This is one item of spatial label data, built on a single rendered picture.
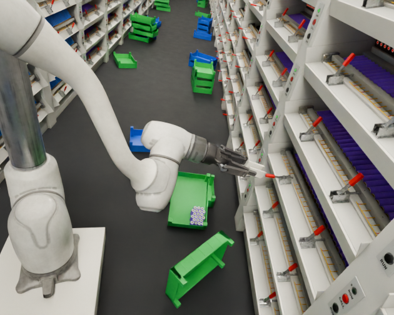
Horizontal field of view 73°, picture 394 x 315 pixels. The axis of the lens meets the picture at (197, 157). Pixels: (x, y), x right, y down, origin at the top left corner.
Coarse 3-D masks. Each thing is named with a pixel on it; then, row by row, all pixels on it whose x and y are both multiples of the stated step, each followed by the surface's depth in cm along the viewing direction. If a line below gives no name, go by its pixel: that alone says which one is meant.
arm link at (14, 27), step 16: (0, 0) 46; (16, 0) 48; (0, 16) 47; (16, 16) 48; (32, 16) 51; (0, 32) 48; (16, 32) 49; (32, 32) 51; (0, 48) 52; (16, 48) 51
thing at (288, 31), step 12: (276, 12) 143; (288, 12) 143; (300, 12) 140; (312, 12) 130; (276, 24) 130; (288, 24) 128; (300, 24) 106; (276, 36) 126; (288, 36) 110; (300, 36) 109; (288, 48) 108
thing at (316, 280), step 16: (272, 144) 111; (288, 144) 111; (272, 160) 110; (288, 192) 95; (288, 208) 90; (288, 224) 87; (304, 224) 84; (304, 256) 76; (304, 272) 74; (320, 272) 71; (336, 272) 71; (320, 288) 68
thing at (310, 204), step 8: (288, 152) 109; (288, 160) 107; (296, 168) 101; (296, 176) 98; (296, 184) 96; (304, 184) 94; (304, 192) 91; (312, 200) 88; (304, 208) 88; (312, 208) 85; (312, 216) 86; (320, 216) 83; (320, 224) 80; (328, 232) 78; (328, 240) 76; (320, 248) 76; (328, 248) 75; (336, 256) 72; (336, 264) 70
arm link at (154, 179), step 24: (48, 24) 54; (24, 48) 51; (48, 48) 54; (72, 72) 59; (96, 96) 64; (96, 120) 66; (120, 144) 70; (120, 168) 72; (144, 168) 76; (168, 168) 81; (144, 192) 78; (168, 192) 80
